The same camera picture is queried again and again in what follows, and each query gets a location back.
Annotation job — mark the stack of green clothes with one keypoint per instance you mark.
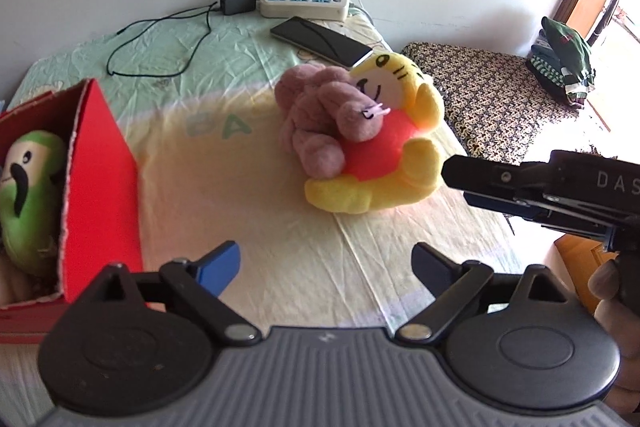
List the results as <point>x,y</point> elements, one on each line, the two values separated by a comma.
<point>565,57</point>

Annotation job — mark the patterned brown cushion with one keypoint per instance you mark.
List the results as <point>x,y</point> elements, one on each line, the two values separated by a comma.
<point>490,92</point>

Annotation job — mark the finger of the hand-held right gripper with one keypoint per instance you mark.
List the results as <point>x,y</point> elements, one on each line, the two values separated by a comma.
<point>495,204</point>
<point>480,174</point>

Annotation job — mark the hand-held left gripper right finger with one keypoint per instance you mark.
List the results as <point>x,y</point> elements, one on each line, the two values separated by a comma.
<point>432,267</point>

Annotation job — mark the yellow tiger plush toy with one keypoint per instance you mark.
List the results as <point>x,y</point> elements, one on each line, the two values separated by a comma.
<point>385,167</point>

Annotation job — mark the black power adapter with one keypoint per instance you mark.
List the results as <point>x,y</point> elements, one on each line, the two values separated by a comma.
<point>237,2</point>

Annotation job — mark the orange wooden furniture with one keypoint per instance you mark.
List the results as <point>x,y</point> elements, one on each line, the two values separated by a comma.
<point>580,267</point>

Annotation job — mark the person's right hand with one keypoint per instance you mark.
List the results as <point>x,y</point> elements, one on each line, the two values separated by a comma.
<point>607,282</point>

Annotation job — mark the white power strip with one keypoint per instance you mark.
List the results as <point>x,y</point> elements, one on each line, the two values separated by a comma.
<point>305,2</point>

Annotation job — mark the black smartphone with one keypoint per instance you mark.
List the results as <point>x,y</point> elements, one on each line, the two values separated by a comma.
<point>320,39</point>

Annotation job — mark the green plush toy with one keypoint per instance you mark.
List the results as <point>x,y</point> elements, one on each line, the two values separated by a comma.
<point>35,197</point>

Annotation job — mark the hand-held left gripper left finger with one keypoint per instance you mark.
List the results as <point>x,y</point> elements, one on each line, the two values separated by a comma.
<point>217,264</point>

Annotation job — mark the red cardboard box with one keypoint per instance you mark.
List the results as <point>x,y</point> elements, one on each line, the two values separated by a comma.
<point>100,187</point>

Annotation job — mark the pink plush bear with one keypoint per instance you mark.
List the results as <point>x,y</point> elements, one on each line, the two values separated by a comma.
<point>315,117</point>

